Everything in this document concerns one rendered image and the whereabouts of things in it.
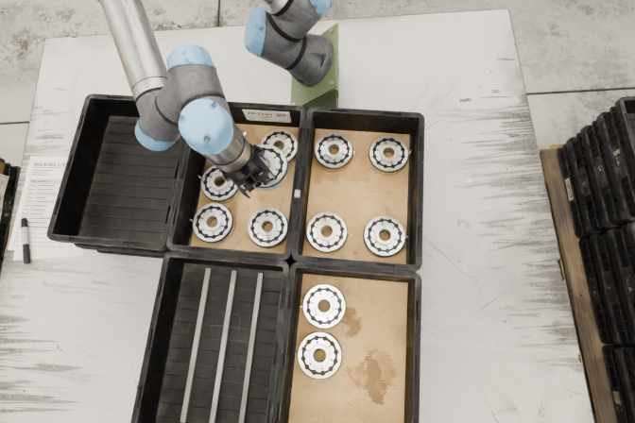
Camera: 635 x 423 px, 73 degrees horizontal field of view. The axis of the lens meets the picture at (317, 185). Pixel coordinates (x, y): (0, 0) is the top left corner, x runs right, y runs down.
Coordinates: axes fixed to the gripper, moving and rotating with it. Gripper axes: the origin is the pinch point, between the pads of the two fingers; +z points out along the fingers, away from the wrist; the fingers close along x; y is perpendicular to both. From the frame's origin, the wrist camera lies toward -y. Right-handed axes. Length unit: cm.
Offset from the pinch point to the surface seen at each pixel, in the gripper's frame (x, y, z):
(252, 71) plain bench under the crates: 20, -41, 32
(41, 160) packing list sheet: -51, -58, 26
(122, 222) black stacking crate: -35.8, -18.2, 14.4
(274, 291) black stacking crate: -14.5, 21.7, 15.9
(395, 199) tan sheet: 24.2, 22.8, 19.1
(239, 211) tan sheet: -9.7, -0.5, 16.3
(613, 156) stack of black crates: 99, 54, 59
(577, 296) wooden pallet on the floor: 66, 88, 91
